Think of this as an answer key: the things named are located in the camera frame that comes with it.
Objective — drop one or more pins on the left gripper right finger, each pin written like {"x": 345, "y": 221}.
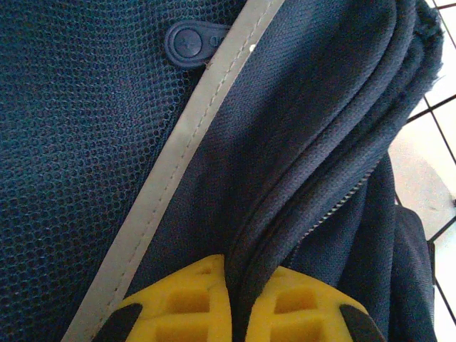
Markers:
{"x": 303, "y": 310}

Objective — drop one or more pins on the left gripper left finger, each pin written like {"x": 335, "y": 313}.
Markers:
{"x": 185, "y": 306}

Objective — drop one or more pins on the navy blue backpack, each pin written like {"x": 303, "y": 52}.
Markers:
{"x": 285, "y": 107}

